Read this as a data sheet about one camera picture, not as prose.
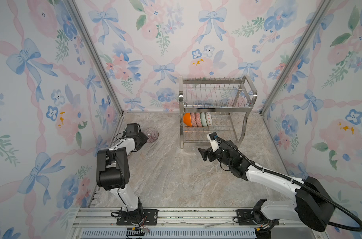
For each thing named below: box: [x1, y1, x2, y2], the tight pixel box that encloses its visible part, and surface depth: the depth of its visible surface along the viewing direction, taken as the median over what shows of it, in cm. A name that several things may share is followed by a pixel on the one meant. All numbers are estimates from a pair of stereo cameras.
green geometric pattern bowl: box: [205, 112, 213, 127], surface depth 103 cm
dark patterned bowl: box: [195, 112, 203, 127], surface depth 102 cm
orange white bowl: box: [182, 112, 193, 127], surface depth 103 cm
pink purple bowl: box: [190, 112, 197, 127], surface depth 102 cm
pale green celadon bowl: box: [200, 112, 208, 127], surface depth 102 cm
